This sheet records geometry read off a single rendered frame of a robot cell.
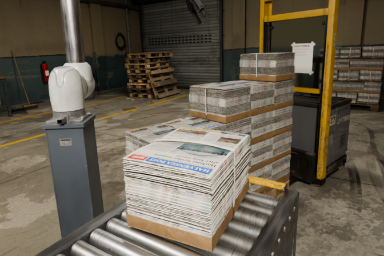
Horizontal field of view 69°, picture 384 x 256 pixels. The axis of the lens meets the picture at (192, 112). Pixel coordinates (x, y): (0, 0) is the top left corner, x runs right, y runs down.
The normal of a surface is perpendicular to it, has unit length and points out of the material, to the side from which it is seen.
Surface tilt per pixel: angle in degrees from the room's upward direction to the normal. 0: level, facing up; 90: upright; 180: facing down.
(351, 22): 90
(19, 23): 90
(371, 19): 90
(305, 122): 90
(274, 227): 0
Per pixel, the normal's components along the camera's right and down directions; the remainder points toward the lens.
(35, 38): 0.84, 0.09
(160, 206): -0.44, 0.21
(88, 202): 0.05, 0.22
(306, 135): -0.76, 0.16
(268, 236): -0.04, -0.98
